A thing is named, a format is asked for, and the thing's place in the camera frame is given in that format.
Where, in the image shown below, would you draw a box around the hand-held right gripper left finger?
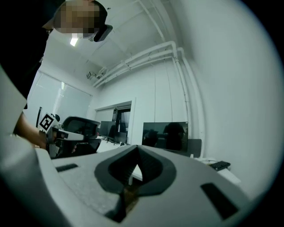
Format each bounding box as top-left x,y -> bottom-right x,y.
52,145 -> 140,223

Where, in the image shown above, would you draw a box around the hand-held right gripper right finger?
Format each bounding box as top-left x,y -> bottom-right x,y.
127,145 -> 254,227

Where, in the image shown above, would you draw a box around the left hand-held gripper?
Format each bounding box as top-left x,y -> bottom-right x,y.
39,112 -> 85,159

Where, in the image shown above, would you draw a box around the person's left forearm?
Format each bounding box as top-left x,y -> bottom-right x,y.
13,111 -> 47,149

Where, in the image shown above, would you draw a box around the black office chair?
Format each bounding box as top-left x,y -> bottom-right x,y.
54,115 -> 102,158

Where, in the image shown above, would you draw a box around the white window blind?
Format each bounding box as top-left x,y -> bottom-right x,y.
27,70 -> 93,133

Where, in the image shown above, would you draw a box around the black background monitors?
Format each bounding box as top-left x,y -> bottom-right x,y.
100,121 -> 128,145

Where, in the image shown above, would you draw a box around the black upright pole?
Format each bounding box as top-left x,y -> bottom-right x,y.
35,106 -> 43,129

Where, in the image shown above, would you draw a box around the compact black keyboard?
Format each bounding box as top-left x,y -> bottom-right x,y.
209,161 -> 231,171

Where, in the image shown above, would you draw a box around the dark interior window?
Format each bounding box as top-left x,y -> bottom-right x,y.
95,101 -> 133,145

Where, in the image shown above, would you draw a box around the white ceiling fixture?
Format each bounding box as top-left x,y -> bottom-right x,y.
86,70 -> 99,80

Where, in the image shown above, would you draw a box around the black computer monitor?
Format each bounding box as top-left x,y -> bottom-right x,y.
142,121 -> 189,153

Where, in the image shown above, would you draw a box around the ceiling light panel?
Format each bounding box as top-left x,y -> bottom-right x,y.
69,32 -> 81,47

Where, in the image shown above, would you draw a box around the person's black clothing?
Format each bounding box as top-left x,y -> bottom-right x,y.
0,0 -> 67,110

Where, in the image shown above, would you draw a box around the black headset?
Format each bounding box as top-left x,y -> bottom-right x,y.
92,0 -> 114,43

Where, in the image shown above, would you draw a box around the person's head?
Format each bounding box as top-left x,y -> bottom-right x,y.
54,0 -> 100,39

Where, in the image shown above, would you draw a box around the white pipe bundle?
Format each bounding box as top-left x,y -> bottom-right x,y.
92,40 -> 206,157

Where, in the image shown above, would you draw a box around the white ceiling pipe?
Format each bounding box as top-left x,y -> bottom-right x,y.
137,0 -> 167,43

